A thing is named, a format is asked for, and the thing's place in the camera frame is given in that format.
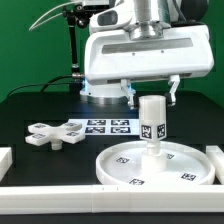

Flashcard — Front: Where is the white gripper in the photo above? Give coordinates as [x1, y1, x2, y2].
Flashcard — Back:
[84, 25, 214, 110]

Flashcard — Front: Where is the white round table top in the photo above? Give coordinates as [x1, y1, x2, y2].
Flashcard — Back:
[96, 141, 215, 186]

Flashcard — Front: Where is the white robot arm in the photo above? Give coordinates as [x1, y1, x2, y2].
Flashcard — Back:
[81, 0, 214, 108]

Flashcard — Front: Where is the white fiducial marker sheet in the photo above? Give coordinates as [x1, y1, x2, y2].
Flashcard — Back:
[70, 119, 139, 136]

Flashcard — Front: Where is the white right fence block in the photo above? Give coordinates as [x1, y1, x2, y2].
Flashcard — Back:
[206, 146, 224, 185]

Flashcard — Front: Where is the white fence block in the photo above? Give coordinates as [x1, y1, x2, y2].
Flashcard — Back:
[0, 147, 13, 181]
[206, 146, 224, 185]

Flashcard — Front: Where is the white cross-shaped table base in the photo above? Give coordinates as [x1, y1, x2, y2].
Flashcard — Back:
[25, 122, 85, 150]

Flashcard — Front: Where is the white left fence block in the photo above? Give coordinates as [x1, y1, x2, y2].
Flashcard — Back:
[0, 147, 13, 181]

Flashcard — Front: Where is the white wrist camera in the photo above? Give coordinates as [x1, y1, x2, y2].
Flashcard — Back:
[89, 8, 133, 34]

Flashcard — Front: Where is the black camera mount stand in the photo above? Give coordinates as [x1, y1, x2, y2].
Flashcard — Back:
[62, 3, 91, 94]

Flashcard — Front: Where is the black cable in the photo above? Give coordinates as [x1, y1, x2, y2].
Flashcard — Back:
[5, 74, 75, 100]

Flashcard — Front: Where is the white front fence rail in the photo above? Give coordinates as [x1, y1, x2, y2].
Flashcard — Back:
[0, 185, 224, 215]

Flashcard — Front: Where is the white cable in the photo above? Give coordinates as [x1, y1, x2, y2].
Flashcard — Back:
[28, 0, 84, 32]

